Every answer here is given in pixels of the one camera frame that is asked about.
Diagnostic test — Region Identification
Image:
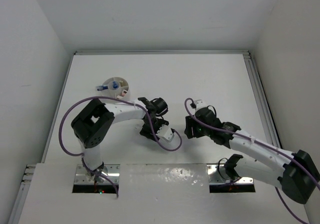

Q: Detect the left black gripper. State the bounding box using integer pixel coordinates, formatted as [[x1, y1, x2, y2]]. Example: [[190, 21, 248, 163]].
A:
[[140, 117, 168, 141]]

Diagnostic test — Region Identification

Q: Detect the small blue-capped glue bottle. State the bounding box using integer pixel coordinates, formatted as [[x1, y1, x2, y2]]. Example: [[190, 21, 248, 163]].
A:
[[108, 81, 120, 90]]

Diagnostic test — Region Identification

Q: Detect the clear blue pen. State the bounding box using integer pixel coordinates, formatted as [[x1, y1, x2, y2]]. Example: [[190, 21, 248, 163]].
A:
[[96, 85, 108, 91]]

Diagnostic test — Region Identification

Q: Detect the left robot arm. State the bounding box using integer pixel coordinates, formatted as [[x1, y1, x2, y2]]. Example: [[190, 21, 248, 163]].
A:
[[71, 97, 174, 172]]

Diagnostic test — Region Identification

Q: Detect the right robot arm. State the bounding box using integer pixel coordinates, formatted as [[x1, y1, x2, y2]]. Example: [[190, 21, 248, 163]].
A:
[[184, 107, 320, 204]]

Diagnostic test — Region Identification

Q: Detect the white round compartment organizer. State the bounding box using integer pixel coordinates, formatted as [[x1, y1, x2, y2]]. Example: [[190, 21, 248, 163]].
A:
[[101, 77, 130, 101]]

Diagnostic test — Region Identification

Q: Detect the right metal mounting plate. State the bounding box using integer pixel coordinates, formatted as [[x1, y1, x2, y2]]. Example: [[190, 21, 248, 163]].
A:
[[207, 163, 256, 194]]

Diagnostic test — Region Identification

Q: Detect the metal mounting plate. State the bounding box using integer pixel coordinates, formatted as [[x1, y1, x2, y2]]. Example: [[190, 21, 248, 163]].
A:
[[207, 163, 256, 194], [72, 164, 120, 194]]

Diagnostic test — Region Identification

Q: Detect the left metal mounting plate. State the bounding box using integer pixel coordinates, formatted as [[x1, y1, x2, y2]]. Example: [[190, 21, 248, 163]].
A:
[[72, 164, 120, 194]]

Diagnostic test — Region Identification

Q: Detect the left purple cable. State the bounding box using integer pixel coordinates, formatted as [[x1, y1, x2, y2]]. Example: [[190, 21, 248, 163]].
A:
[[59, 96, 183, 198]]

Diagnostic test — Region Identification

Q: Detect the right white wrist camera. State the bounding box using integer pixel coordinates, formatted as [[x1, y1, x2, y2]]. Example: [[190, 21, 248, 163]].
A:
[[190, 99, 208, 112]]

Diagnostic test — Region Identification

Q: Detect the aluminium frame rail right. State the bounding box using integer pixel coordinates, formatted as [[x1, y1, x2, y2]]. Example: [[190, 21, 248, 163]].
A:
[[243, 51, 283, 149]]

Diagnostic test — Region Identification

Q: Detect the aluminium frame rail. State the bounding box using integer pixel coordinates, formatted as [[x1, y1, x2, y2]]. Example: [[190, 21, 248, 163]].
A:
[[243, 51, 283, 149], [8, 164, 36, 224]]

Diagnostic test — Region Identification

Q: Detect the aluminium frame rail left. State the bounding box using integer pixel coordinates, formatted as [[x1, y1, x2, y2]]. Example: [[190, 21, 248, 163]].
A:
[[8, 164, 36, 224]]

